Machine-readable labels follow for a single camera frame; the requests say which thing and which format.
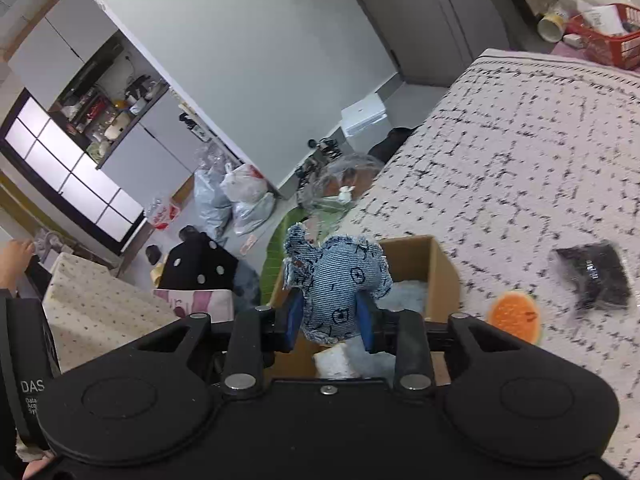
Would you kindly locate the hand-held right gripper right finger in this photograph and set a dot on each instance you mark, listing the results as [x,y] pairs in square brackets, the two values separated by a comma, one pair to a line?
[366,321]

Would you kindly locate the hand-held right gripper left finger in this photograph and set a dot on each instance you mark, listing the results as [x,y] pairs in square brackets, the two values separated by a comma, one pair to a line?
[295,321]

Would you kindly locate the denim plush toy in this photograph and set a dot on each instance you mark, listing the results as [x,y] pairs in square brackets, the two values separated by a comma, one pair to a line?
[340,280]

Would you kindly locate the light blue fluffy plush ball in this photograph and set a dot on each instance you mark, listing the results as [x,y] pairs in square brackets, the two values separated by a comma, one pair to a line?
[410,297]

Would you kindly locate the white soft packet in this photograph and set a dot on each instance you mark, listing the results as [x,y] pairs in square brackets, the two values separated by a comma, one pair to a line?
[332,360]

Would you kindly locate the brown cardboard box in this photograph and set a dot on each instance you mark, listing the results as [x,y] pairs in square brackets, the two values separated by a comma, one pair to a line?
[442,270]

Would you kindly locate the person's left hand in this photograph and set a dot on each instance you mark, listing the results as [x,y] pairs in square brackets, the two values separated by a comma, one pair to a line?
[15,262]

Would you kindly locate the cream dotted foam mattress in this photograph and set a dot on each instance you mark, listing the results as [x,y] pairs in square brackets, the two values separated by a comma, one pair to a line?
[100,310]

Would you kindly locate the pink patterned cloth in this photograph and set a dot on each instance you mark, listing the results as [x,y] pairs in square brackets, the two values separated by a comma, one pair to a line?
[195,302]

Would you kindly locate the black polka dot cushion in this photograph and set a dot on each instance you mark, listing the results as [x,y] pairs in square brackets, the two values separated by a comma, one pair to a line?
[200,260]

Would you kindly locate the white and red plastic bag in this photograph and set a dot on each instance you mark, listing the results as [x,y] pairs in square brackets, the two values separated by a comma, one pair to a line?
[247,190]

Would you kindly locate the orange fruit slice plush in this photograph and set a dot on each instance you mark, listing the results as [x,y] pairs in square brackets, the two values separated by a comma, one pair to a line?
[512,315]

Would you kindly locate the grey plastic bag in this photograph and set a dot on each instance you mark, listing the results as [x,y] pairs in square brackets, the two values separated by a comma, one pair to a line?
[210,200]

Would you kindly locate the clear plastic bag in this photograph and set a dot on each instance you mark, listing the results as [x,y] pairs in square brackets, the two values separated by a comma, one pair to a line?
[360,170]

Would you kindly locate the black tripod tangle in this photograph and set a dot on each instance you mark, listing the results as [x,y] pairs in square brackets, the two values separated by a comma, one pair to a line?
[320,160]

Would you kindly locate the pack of water bottles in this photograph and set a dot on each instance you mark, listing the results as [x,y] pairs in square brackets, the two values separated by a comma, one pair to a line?
[162,212]

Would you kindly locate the dark cloth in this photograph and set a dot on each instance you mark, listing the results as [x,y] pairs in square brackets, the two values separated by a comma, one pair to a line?
[390,145]

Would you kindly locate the frosted panel sliding door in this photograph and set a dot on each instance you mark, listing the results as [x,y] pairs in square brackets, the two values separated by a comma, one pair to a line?
[65,170]

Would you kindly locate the white storage box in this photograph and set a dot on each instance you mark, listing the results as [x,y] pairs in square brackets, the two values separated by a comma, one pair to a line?
[365,115]

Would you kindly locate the white kitchen lower cabinet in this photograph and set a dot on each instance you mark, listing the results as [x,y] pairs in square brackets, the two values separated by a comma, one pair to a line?
[150,145]

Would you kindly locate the white kitchen cabinet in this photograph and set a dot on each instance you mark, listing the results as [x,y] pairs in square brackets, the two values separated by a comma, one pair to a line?
[150,145]
[55,40]

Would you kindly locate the black item in clear packet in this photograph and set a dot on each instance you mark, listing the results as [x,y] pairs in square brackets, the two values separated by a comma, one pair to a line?
[600,272]

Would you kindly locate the grey door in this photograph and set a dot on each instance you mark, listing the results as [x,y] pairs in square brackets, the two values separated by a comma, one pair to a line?
[425,20]

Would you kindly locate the white kitchen upper cabinet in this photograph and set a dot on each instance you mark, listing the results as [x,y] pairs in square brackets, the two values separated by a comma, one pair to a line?
[55,40]

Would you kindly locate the small white bottle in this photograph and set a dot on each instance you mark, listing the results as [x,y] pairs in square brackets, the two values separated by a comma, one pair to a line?
[573,39]

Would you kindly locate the red plastic basket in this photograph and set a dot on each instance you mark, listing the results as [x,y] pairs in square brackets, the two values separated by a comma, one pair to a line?
[620,50]

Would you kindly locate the white paper in basket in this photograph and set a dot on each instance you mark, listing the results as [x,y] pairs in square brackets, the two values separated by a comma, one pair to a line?
[602,20]

